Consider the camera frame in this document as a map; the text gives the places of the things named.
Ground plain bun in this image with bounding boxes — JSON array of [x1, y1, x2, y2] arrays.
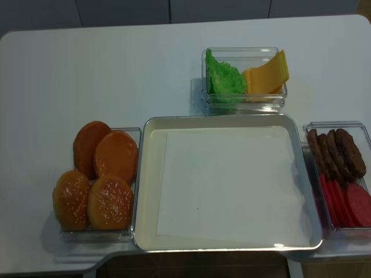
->
[[72, 121, 111, 180], [93, 130, 138, 185]]

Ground green lettuce leaf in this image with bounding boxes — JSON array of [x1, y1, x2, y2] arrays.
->
[[205, 49, 247, 105]]

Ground clear lettuce cheese container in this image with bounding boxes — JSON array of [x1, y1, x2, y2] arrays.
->
[[201, 47, 288, 113]]

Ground silver metal tray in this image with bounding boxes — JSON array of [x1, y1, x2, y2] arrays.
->
[[133, 114, 323, 252]]

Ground plain bottom bun front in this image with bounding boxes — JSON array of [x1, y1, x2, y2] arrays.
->
[[93, 130, 138, 185]]

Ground white paper sheet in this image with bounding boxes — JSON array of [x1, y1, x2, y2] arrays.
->
[[157, 126, 311, 248]]

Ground yellow cheese slices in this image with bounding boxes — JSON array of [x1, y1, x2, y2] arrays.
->
[[242, 47, 290, 103]]

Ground sesame top bun right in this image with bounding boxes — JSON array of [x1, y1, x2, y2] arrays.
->
[[87, 175, 134, 231]]

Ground sesame bun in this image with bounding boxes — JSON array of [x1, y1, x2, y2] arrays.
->
[[52, 170, 91, 231], [87, 175, 134, 231]]

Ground clear bun container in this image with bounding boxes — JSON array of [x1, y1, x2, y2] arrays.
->
[[60, 127, 142, 243]]

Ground brown patty rear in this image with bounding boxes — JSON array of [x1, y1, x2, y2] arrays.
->
[[307, 129, 330, 180]]

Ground brown patty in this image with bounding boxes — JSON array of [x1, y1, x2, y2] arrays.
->
[[335, 129, 366, 178], [307, 129, 330, 180], [318, 134, 346, 185], [327, 129, 356, 182]]

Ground sesame top bun left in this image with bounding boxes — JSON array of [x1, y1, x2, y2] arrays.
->
[[52, 170, 91, 231]]

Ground clear patty tomato container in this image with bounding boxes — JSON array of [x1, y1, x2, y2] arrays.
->
[[303, 121, 370, 239]]

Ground red tomato slices stack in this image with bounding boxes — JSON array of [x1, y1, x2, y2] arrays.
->
[[319, 174, 355, 228]]

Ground brown patty front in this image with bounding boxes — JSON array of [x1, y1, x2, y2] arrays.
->
[[335, 129, 366, 178]]

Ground red tomato slice front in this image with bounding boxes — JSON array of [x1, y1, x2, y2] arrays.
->
[[345, 183, 370, 227]]

